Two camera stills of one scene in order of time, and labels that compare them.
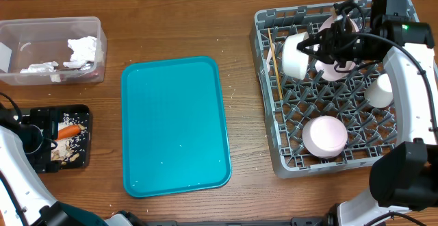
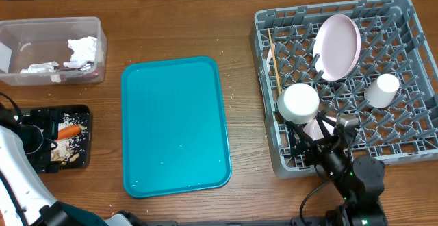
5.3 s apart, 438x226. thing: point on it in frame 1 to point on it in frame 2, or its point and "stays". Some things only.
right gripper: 328,47 to 313,147
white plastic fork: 269,56 stays
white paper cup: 379,92 stays
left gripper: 46,118 stays
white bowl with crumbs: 295,60 to 298,103
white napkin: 85,50 stays
